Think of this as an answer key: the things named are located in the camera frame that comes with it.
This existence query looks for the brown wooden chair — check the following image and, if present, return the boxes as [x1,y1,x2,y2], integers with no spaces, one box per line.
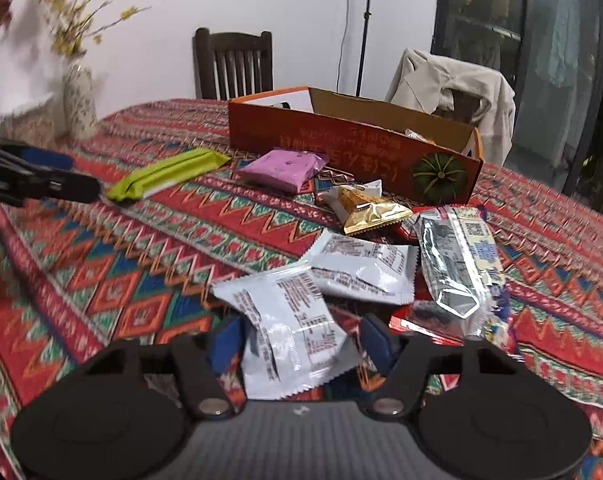
[434,91,482,124]

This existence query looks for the white golden snack packet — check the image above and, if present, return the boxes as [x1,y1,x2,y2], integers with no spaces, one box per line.
[315,179,383,212]

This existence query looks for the beige jacket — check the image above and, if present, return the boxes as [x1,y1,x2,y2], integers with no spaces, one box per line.
[385,49,516,166]

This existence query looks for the black light stand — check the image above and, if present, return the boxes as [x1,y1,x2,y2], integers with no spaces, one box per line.
[354,0,377,98]

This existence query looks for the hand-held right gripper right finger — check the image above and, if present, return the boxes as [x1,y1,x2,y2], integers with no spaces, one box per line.
[359,312,527,418]

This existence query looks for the orange cardboard box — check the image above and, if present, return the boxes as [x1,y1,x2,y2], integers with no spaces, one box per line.
[228,86,483,207]

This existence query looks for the white patterned vase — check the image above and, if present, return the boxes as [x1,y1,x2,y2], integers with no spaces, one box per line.
[63,62,98,139]

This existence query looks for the pink snack packet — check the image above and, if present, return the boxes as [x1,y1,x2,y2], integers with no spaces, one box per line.
[236,147,329,194]

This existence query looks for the green snack packet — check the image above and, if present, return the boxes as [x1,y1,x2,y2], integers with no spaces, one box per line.
[116,150,232,193]
[106,175,187,204]

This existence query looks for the glass sliding door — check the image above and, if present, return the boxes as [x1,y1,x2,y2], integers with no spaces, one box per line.
[431,0,603,213]

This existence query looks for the long shiny silver snack packet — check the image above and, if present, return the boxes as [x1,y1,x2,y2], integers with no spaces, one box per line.
[412,206,515,356]

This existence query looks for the dark wooden chair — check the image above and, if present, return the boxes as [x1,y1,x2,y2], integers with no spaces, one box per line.
[192,27,274,101]

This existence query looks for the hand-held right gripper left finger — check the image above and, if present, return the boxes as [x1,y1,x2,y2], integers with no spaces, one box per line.
[79,317,247,418]

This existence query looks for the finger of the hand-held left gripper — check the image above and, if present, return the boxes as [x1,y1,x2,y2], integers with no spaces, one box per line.
[0,159,102,206]
[0,144,75,168]

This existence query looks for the red snack packet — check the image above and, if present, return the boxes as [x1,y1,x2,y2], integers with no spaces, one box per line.
[389,302,482,347]

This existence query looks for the yellow flower branches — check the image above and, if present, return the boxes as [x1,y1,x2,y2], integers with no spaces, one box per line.
[12,0,152,61]

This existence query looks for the beige blurred object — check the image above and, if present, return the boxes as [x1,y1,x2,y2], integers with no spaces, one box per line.
[0,104,63,147]

